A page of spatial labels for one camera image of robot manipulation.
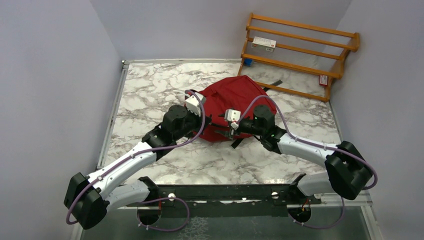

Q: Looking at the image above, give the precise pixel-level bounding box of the white box on shelf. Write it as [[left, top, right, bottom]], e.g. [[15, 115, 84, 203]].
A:
[[251, 36, 277, 52]]

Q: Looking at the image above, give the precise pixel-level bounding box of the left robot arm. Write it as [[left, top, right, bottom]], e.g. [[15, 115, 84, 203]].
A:
[[63, 105, 212, 230]]

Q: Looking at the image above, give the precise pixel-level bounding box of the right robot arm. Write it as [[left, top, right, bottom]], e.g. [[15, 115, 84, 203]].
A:
[[219, 105, 373, 204]]

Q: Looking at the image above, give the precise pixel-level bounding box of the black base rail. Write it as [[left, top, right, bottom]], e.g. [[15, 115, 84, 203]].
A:
[[142, 184, 321, 218]]

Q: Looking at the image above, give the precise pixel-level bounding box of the wooden shelf rack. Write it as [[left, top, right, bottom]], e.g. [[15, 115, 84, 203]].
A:
[[237, 12, 361, 103]]

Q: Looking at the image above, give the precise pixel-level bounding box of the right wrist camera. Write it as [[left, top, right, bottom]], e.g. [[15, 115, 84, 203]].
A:
[[224, 109, 241, 130]]

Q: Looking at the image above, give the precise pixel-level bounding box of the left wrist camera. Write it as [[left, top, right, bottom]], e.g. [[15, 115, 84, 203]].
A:
[[184, 92, 206, 117]]

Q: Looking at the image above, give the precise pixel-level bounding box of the small red white box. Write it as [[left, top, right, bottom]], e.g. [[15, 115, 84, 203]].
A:
[[319, 74, 329, 87]]

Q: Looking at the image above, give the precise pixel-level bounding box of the red student backpack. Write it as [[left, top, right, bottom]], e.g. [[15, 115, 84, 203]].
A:
[[199, 75, 285, 149]]

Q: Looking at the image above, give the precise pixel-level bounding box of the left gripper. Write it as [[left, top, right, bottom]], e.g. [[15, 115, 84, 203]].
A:
[[173, 105, 213, 142]]

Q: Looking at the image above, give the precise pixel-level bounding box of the small blue block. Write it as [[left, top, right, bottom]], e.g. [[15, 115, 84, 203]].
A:
[[243, 58, 254, 67]]

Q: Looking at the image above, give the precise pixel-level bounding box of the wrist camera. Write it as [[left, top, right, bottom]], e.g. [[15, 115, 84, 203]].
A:
[[224, 109, 241, 130], [184, 92, 206, 117]]

